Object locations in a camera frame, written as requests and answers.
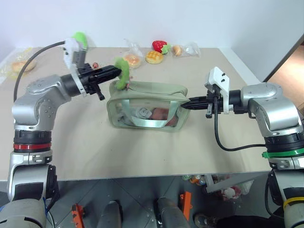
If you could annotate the red strawberry plush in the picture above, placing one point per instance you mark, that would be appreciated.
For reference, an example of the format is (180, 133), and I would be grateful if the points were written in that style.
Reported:
(158, 45)

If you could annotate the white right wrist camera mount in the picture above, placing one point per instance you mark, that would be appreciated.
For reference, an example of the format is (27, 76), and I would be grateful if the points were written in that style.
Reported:
(219, 77)

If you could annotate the white storage basket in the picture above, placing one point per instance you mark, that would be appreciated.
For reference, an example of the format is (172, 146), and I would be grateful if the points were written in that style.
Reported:
(213, 184)

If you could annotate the white pink plush toy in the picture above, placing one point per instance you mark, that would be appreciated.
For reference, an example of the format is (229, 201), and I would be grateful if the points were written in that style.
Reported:
(231, 192)

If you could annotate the dark grey rounded shape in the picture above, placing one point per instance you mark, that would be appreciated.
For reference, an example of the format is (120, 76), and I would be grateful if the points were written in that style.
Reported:
(169, 212)
(111, 215)

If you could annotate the bun in yellow bag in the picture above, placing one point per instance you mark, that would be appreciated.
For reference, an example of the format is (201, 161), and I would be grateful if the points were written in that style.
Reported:
(20, 65)

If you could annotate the round bun in clear bag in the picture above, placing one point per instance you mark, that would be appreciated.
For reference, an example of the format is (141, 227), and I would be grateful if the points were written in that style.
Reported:
(132, 58)

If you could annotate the grey shoe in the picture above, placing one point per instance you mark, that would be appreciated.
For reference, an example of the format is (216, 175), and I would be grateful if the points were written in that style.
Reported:
(205, 219)

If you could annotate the red soft item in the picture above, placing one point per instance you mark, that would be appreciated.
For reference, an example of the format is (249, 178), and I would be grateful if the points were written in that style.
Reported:
(161, 114)

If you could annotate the yellow pineapple bun toy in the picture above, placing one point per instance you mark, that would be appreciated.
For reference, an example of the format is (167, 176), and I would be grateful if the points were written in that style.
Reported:
(154, 57)

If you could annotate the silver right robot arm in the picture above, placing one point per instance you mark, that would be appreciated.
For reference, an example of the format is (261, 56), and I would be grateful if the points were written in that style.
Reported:
(273, 109)

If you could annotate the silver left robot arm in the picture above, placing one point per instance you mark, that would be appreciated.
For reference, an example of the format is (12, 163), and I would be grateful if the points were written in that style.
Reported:
(35, 99)

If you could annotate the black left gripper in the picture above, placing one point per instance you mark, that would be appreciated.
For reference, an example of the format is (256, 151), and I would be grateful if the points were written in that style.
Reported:
(89, 79)

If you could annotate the green pouch with clear window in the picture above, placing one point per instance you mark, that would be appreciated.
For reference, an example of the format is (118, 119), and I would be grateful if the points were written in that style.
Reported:
(147, 91)

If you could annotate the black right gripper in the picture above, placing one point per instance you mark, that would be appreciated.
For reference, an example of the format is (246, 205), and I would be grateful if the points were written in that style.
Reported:
(215, 99)

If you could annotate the small pastry in clear bag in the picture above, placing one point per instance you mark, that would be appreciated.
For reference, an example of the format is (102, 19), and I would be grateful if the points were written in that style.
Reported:
(178, 50)

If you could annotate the orange drink can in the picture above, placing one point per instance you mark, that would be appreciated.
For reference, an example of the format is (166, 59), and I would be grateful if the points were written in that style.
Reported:
(194, 179)

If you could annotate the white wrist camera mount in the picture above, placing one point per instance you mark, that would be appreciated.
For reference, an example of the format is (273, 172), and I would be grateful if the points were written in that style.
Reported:
(70, 51)
(219, 77)

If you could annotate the brown wooden door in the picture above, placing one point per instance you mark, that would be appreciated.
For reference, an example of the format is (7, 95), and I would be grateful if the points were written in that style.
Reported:
(288, 59)

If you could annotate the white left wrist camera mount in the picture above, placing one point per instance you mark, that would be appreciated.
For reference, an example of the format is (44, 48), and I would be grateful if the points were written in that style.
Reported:
(70, 51)

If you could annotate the grey rolled cloth item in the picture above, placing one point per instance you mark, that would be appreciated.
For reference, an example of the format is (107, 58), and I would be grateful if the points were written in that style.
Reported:
(142, 112)

